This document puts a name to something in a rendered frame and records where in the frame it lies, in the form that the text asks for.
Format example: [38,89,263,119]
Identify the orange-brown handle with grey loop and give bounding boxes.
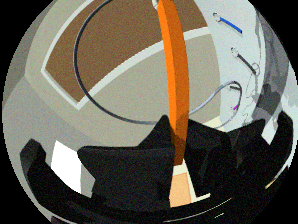
[153,0,190,165]

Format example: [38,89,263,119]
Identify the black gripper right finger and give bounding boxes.
[184,119,265,197]

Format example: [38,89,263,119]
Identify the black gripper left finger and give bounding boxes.
[77,115,176,200]

